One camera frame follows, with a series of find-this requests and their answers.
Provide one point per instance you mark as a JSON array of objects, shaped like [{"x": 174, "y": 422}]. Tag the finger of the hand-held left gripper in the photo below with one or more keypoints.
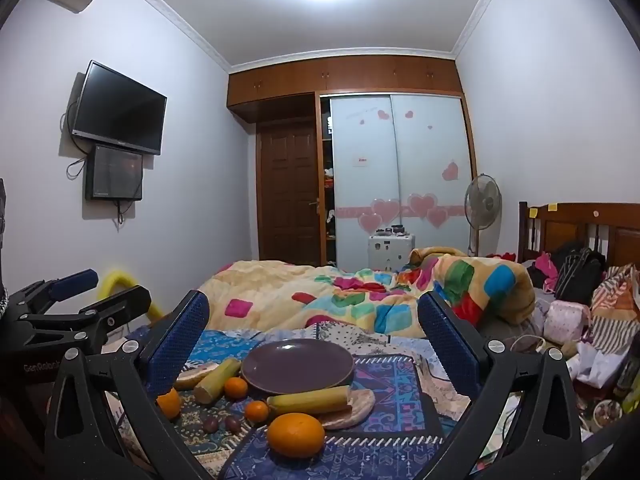
[
  {"x": 120, "y": 305},
  {"x": 75, "y": 281}
]

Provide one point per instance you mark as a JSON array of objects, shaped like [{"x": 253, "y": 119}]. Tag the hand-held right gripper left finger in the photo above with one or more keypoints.
[{"x": 186, "y": 337}]

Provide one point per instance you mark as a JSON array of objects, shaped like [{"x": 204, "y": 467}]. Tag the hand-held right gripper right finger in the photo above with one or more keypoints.
[{"x": 445, "y": 340}]

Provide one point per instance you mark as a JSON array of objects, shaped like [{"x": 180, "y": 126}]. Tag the small pomelo piece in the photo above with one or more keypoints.
[{"x": 192, "y": 376}]

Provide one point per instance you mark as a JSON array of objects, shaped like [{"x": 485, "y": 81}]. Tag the medium orange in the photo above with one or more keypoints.
[{"x": 171, "y": 404}]

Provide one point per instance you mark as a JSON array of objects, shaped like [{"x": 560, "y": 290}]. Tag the small orange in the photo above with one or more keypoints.
[
  {"x": 257, "y": 411},
  {"x": 235, "y": 388}
]

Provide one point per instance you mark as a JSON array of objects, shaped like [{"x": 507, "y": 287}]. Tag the large pomelo piece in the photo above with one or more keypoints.
[{"x": 357, "y": 405}]

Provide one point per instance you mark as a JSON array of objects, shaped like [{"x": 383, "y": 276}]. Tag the brown round plate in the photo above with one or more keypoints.
[{"x": 295, "y": 366}]

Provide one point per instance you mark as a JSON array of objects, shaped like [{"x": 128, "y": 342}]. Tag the large orange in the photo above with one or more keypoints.
[{"x": 295, "y": 435}]

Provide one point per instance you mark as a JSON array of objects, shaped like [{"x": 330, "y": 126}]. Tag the yellow chair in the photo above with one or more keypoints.
[{"x": 117, "y": 282}]

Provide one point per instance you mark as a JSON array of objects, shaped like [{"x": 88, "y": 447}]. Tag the white appliance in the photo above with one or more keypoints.
[{"x": 390, "y": 252}]

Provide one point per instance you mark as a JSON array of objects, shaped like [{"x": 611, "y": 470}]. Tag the pink quilted bag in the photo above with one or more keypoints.
[{"x": 567, "y": 320}]

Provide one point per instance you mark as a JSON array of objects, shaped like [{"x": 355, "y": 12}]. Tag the pink cloth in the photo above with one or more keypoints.
[{"x": 546, "y": 267}]

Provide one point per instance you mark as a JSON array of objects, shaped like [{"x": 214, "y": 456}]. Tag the colourful checked blanket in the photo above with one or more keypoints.
[{"x": 310, "y": 295}]

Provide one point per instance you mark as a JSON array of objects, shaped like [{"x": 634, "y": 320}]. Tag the standing fan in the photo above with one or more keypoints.
[{"x": 482, "y": 200}]

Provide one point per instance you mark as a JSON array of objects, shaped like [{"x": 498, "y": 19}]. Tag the black backpack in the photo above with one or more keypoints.
[{"x": 577, "y": 272}]

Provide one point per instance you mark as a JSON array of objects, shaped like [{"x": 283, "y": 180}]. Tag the wooden bed headboard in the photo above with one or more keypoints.
[{"x": 565, "y": 227}]

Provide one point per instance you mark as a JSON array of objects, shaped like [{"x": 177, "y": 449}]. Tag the brown wooden door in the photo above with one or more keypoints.
[{"x": 287, "y": 195}]

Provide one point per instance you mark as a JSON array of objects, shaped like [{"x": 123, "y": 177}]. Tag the striped bag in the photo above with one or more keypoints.
[{"x": 617, "y": 310}]

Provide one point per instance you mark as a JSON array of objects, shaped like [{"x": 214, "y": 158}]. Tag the wooden wardrobe with sliding doors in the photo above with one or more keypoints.
[{"x": 400, "y": 160}]

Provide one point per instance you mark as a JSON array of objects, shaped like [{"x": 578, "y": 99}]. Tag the small wall-mounted monitor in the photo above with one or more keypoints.
[{"x": 114, "y": 172}]

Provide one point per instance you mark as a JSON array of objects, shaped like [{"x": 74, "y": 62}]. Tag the wall-mounted television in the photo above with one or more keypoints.
[{"x": 120, "y": 107}]

